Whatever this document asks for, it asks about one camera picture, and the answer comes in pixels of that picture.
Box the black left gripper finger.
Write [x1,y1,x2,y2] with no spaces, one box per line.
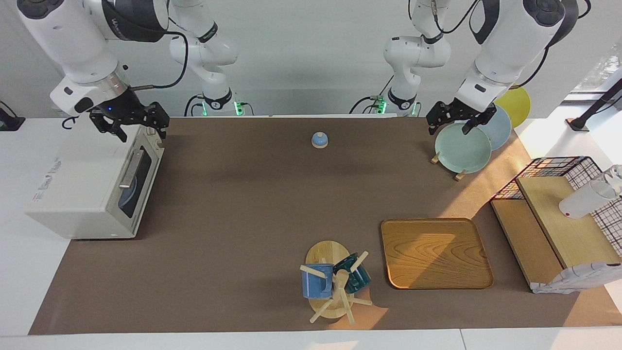
[426,101,450,136]
[462,106,497,136]

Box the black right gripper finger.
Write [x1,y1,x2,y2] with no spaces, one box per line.
[92,113,128,143]
[143,101,170,140]

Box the glass oven door with handle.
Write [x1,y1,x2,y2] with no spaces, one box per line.
[105,125,165,239]

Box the light blue plate with eggplant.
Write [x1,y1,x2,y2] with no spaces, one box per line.
[119,177,139,217]

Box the white toaster oven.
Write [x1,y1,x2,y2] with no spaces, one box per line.
[24,124,165,240]

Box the pale blue racked plate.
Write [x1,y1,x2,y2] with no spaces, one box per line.
[479,105,512,151]

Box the pale green plate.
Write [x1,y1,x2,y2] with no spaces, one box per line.
[434,122,492,174]

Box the wooden plate rack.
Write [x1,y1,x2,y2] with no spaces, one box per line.
[431,152,467,181]

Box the yellow plate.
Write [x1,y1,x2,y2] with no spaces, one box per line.
[495,85,532,128]

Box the white bottle with clear cap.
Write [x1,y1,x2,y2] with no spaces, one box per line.
[559,165,622,219]

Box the brown table mat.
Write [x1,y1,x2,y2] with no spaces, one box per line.
[28,117,622,336]

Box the wooden serving tray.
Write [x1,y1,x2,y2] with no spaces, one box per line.
[380,218,495,290]

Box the wooden two-step shelf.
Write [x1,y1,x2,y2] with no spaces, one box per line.
[491,176,622,292]

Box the wooden mug tree stand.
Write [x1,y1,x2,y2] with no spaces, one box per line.
[299,240,373,325]

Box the dark green mug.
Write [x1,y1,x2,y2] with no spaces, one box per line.
[333,253,371,294]

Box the white patterned cloth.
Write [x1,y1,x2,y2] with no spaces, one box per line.
[531,262,622,295]

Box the blue mug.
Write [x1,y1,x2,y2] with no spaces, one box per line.
[301,263,335,299]

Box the black base power cable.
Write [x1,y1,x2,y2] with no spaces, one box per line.
[349,73,395,115]
[184,94,207,117]

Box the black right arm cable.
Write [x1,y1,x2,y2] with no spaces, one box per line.
[129,29,189,91]

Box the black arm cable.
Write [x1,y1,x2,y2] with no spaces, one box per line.
[407,0,592,91]
[129,29,189,91]

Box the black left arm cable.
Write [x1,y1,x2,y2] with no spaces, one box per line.
[407,0,592,91]

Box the black wire basket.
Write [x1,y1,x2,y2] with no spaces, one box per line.
[490,156,622,258]

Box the black camera stand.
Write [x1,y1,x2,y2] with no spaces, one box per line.
[566,78,622,132]

